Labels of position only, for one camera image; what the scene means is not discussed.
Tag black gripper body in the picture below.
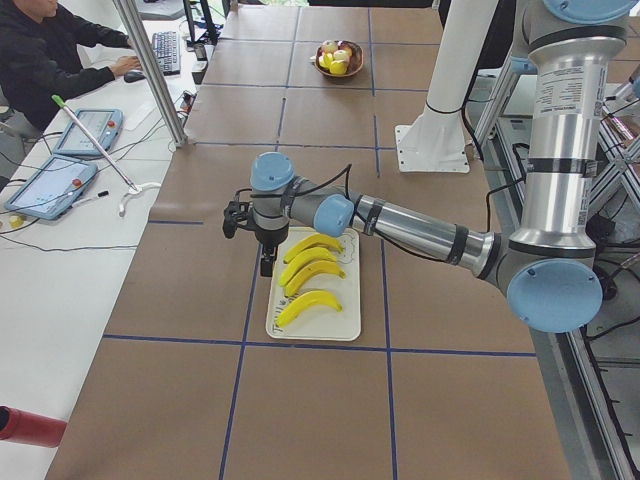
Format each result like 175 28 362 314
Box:
254 214 289 248

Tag yellow banana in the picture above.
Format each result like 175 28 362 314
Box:
283 233 344 264
275 290 343 328
283 247 337 275
281 260 346 297

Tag brown wicker basket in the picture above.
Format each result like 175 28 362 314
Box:
310 40 364 78

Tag white bear tray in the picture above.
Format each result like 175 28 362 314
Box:
266 227 361 341

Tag yellow star fruit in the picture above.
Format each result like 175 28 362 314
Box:
317 52 333 71

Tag green white apple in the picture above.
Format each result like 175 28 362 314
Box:
321 40 339 53

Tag far teach pendant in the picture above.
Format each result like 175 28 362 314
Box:
53 109 124 159

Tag teach pendant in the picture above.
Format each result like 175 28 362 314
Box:
4 154 98 220
53 109 124 159

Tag computer mouse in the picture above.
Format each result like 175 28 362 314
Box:
123 69 146 83

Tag black keyboard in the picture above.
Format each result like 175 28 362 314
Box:
151 31 181 75

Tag near teach pendant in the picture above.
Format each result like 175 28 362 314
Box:
4 154 98 220

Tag metal rod green tip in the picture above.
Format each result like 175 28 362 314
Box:
51 95 141 194

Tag person in black hoodie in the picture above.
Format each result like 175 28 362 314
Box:
0 0 141 132

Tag red cylinder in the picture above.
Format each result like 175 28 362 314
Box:
1 406 67 448

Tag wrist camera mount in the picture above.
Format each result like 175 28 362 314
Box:
222 200 254 239

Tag aluminium frame post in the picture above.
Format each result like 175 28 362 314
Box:
113 0 196 148

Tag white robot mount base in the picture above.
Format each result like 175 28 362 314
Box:
395 0 498 174

